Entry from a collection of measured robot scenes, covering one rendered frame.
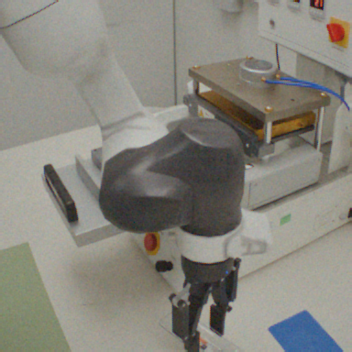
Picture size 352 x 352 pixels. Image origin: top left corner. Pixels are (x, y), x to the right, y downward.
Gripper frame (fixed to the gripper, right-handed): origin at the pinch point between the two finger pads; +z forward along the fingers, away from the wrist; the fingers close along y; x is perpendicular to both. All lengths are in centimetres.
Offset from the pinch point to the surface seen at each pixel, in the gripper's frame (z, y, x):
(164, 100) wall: 47, -129, -151
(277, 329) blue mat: 8.2, -14.5, 6.1
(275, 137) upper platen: -19.8, -33.0, -12.2
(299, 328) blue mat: 8.2, -17.5, 9.5
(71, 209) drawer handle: -16.8, 6.5, -25.0
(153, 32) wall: 5, -124, -152
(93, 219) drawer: -14.1, 3.5, -23.1
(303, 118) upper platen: -22.2, -40.2, -10.0
